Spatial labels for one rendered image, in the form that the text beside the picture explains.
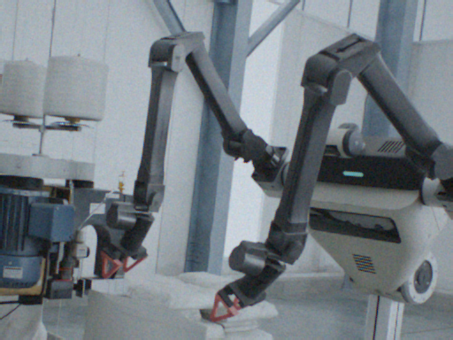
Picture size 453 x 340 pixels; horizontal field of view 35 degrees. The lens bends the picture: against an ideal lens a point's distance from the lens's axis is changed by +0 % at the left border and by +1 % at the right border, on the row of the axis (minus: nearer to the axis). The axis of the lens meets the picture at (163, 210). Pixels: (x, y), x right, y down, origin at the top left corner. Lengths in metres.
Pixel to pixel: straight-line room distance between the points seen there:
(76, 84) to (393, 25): 9.18
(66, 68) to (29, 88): 0.25
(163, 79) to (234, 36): 6.18
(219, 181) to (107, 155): 1.34
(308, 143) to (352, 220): 0.54
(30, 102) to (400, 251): 1.09
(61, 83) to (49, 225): 0.38
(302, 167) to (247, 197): 7.27
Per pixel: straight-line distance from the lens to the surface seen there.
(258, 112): 8.84
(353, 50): 1.47
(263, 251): 1.58
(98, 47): 7.22
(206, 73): 1.97
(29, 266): 1.83
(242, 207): 8.74
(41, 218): 1.78
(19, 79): 2.12
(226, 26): 8.26
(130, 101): 7.45
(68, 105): 1.88
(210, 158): 8.11
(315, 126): 1.49
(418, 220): 1.93
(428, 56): 10.78
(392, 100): 1.58
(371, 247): 2.03
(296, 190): 1.54
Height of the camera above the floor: 1.41
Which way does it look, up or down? 3 degrees down
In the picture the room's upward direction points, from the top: 6 degrees clockwise
